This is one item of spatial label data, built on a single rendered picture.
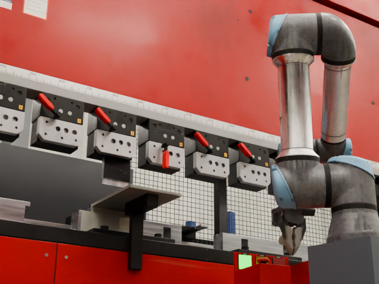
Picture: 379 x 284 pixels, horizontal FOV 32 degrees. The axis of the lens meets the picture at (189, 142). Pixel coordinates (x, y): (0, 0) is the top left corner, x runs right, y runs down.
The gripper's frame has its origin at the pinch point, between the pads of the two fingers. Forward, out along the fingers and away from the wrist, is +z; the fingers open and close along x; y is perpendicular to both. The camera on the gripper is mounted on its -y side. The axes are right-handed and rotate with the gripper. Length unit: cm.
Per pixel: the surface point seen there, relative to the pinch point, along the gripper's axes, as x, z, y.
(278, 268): 8.9, 6.4, -5.7
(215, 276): 15.2, 7.5, 23.3
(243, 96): -6, -66, 44
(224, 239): 4.3, -7.6, 38.5
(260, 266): 14.8, 6.2, -5.7
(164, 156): 32, -33, 32
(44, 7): 79, -79, 32
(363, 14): -80, -128, 59
